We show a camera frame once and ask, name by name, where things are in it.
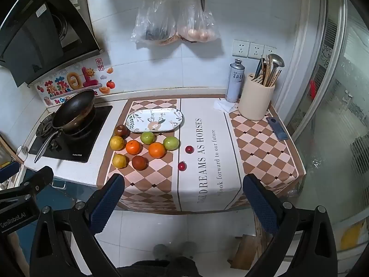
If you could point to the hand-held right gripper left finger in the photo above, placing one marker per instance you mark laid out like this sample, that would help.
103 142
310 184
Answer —
108 205

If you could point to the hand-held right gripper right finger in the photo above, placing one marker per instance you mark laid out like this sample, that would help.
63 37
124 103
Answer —
259 205

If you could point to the black range hood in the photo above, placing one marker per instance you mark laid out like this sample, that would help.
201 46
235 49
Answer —
34 34

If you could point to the green apple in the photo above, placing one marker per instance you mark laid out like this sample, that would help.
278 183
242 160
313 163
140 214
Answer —
148 138
171 143

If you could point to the glass sliding door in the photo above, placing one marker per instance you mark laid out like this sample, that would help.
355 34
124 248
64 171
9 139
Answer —
331 150

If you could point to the colourful wall sticker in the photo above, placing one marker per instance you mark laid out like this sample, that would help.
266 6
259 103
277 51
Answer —
72 82

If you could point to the bundle of wooden chopsticks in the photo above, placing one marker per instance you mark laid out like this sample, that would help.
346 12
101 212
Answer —
269 75

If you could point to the dark blue phone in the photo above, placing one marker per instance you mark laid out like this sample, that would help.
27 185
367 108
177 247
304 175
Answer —
276 128

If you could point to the red object behind glass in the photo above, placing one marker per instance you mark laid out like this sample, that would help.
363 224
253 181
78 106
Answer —
312 89

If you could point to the dark red apple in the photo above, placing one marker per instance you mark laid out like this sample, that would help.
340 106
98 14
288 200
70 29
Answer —
139 163
122 131

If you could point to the floral oval plate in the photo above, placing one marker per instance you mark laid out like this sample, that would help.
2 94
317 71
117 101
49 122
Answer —
161 118

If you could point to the wooden board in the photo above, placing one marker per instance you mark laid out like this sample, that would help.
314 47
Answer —
7 147

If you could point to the wooden stool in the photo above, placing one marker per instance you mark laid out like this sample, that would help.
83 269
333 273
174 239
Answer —
245 251

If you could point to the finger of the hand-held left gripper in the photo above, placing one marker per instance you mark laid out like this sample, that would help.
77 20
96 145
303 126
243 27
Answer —
8 170
37 179

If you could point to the white tissue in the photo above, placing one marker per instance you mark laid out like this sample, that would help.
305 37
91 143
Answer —
226 106

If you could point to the person's dark clothing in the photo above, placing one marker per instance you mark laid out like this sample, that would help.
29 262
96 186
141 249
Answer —
158 269

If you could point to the yellow object behind glass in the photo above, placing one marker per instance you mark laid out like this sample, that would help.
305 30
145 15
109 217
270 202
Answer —
353 233

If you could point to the person's grey slipper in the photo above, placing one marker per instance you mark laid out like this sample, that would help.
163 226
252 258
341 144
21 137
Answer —
188 248
160 251

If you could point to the silver spray can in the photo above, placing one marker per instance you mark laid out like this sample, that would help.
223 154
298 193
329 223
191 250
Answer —
235 83

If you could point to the yellow citrus fruit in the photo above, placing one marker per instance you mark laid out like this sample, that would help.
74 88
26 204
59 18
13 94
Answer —
119 161
117 143

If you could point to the clear plastic bag with onions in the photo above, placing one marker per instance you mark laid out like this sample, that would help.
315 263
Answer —
196 26

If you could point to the white wall socket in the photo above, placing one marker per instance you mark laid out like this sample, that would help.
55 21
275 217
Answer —
241 48
269 50
256 50

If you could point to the black frying pan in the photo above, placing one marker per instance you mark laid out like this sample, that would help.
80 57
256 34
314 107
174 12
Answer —
75 106

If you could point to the black glass gas stove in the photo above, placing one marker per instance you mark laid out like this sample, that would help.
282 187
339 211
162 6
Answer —
83 145

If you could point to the orange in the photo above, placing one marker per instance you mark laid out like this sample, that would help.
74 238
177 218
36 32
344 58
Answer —
133 147
157 150

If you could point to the beige utensil holder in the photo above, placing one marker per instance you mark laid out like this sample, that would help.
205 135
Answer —
255 101

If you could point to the blue cabinet front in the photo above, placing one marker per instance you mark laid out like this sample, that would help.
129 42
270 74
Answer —
66 199

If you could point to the metal ladle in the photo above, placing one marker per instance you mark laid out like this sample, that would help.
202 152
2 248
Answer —
275 60

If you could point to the red cherry tomato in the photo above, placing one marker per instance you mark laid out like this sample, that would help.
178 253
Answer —
189 149
182 166

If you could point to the checkered printed tablecloth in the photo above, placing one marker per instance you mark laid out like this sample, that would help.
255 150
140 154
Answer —
190 193

